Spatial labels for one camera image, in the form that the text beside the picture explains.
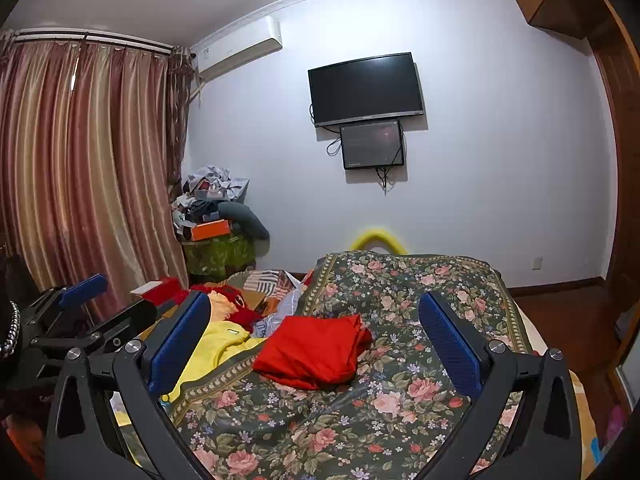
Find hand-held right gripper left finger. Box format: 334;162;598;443
45;290;215;480

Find silver metal chain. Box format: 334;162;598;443
0;300;22;359

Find white air conditioner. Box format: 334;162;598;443
192;15;283;82

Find wooden door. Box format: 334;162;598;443
590;25;640;311

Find red zip jacket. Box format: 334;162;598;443
252;314;373;391

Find red plush toy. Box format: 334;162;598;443
190;284;263;333

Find green floral bedspread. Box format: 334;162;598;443
167;251;545;480

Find black wall television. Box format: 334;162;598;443
307;52;426;128

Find green patterned cloth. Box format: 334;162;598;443
182;235;256;281

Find pile of clutter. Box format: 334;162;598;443
170;164;251;226

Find grey plush cushion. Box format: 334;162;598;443
217;201;271;241

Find striped brown curtain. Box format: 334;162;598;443
0;32;195;321

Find black monitor cable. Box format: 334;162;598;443
375;165;397;194

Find yellow foam ring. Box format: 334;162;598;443
350;228;408;256

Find yellow garment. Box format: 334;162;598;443
160;320;268;403

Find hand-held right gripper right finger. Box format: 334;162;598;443
417;291;583;480

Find geometric print cloth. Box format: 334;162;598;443
227;269;301;311

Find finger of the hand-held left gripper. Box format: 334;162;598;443
21;274;109;328
29;302;159;363

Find red box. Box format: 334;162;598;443
132;277;190;307

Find small black monitor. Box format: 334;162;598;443
340;120;405;171

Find lilac printed cloth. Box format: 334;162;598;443
250;280;312;338

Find curtain rod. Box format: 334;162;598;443
0;29;177;55

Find orange box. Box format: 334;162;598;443
190;219;233;242

